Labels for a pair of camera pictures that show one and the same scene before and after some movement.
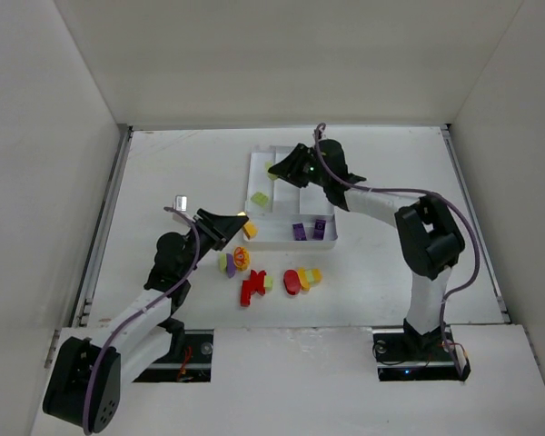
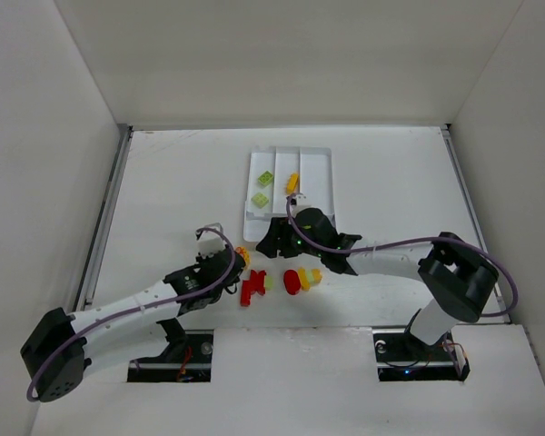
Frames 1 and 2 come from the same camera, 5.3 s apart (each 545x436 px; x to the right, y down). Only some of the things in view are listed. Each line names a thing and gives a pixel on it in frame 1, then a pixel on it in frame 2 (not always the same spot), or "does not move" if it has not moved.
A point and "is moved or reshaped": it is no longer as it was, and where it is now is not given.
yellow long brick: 250,229 -> 292,183
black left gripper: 209,228 -> 232,262
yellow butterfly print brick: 241,258 does not move
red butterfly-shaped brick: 256,282 does not move
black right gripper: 301,164 -> 272,241
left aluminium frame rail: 101,228 does not move
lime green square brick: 260,199 does not move
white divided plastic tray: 285,213 does not move
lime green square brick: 270,176 is moved or reshaped
